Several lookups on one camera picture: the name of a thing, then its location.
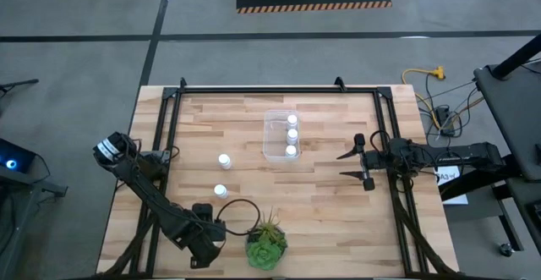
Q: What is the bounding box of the green succulent plant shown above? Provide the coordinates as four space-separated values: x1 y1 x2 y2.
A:
246 207 289 272

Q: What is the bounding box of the black aluminium rig frame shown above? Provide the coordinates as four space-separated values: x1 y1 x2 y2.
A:
101 76 462 280

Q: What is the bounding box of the white paper label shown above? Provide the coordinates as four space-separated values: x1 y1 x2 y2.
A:
434 165 469 206

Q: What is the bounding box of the black power strip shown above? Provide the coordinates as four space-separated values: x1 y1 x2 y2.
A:
434 105 456 137

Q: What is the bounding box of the black cart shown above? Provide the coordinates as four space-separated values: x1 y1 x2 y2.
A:
473 62 541 184

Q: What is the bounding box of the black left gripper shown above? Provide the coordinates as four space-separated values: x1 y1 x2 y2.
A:
181 203 227 271

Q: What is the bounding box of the clear plastic basket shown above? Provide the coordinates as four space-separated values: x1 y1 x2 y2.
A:
262 109 302 163

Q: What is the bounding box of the black pole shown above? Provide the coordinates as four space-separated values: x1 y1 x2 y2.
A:
491 32 541 80

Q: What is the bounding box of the yellow extension cord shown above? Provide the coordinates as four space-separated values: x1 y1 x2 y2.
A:
401 65 447 131

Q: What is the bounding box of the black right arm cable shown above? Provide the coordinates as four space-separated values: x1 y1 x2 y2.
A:
370 129 392 152

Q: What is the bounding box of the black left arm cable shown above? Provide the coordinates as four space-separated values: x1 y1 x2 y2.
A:
215 198 262 237

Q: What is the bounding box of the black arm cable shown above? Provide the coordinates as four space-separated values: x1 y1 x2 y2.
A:
215 198 262 237
370 129 392 152

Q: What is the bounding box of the black device with blue light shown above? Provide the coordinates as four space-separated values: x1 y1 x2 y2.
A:
0 138 37 175

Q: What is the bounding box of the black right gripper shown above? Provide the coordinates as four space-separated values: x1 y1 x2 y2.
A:
336 134 396 192

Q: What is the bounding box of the white geometric plant pot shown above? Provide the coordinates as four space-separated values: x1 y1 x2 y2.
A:
244 230 290 272

